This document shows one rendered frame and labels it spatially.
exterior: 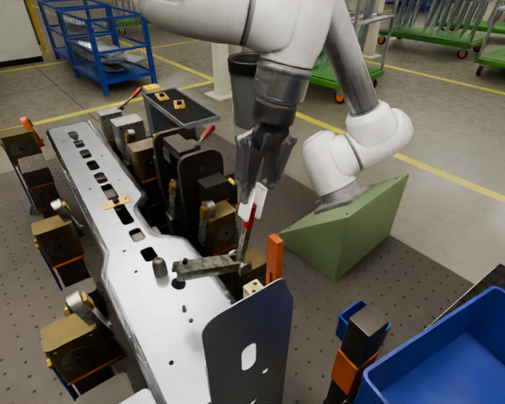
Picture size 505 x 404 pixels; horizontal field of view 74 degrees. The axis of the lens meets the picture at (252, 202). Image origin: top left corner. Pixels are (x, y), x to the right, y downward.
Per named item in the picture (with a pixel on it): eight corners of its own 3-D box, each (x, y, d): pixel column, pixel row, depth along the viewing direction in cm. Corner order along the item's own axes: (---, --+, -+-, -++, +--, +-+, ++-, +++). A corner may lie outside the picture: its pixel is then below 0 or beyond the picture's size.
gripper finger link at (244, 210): (256, 190, 63) (253, 190, 63) (248, 221, 67) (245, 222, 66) (247, 183, 65) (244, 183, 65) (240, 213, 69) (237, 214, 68)
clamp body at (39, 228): (62, 310, 107) (17, 227, 86) (101, 292, 112) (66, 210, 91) (67, 325, 102) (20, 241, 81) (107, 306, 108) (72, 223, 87)
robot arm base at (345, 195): (331, 199, 144) (325, 188, 144) (375, 185, 127) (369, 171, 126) (305, 217, 133) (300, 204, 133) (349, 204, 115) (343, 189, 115)
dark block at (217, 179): (208, 283, 115) (196, 179, 90) (226, 274, 118) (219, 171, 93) (216, 293, 112) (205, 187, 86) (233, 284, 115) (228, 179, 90)
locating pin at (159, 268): (152, 276, 81) (147, 256, 77) (165, 270, 82) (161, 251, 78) (158, 284, 79) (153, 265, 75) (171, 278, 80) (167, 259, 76)
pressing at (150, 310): (37, 133, 144) (35, 129, 143) (91, 120, 154) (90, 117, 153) (173, 442, 53) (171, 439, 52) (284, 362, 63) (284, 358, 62)
